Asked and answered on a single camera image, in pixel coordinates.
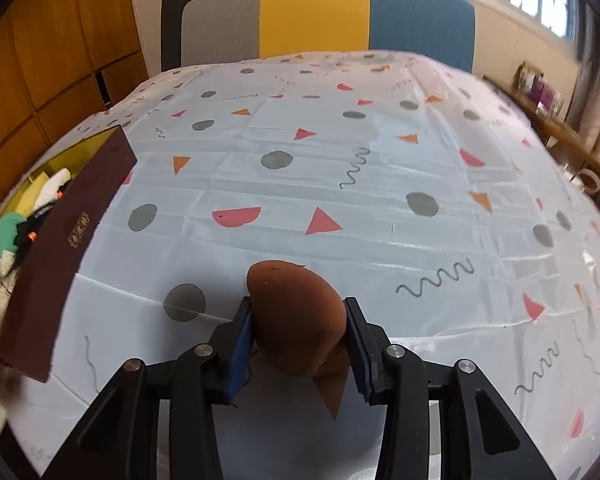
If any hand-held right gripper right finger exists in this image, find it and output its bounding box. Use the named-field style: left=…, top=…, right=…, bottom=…
left=344, top=297, right=558, bottom=480

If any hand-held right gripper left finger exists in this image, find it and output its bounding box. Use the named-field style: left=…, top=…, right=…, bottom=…
left=40, top=297, right=253, bottom=480

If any brown round powder puff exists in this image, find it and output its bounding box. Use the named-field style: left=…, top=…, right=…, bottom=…
left=246, top=259, right=352, bottom=380

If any maroon tin box gold inside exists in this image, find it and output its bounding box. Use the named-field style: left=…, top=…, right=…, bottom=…
left=0, top=125, right=138, bottom=383

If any black beaded wig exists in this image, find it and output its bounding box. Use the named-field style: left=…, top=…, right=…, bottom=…
left=12, top=205, right=61, bottom=261

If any white sponge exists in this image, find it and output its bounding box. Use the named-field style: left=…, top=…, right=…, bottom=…
left=34, top=169, right=73, bottom=208

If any green bottle white cap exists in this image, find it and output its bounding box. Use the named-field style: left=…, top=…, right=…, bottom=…
left=0, top=211, right=28, bottom=278

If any yellow sponge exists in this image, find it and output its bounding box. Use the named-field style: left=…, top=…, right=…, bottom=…
left=22, top=172, right=51, bottom=211

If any wooden side table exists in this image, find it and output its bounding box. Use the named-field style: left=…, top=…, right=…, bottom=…
left=482, top=75, right=600, bottom=186

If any purple box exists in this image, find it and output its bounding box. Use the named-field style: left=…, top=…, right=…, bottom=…
left=527, top=77, right=556, bottom=111

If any beige card box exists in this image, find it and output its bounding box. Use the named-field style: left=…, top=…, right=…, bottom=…
left=515, top=61, right=538, bottom=96

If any grey yellow blue headboard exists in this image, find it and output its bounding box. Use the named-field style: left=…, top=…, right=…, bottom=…
left=180, top=0, right=477, bottom=76

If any wooden wardrobe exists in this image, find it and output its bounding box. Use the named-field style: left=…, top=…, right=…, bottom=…
left=0, top=0, right=151, bottom=221

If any white cable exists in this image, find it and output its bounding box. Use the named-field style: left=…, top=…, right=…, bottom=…
left=570, top=169, right=600, bottom=193

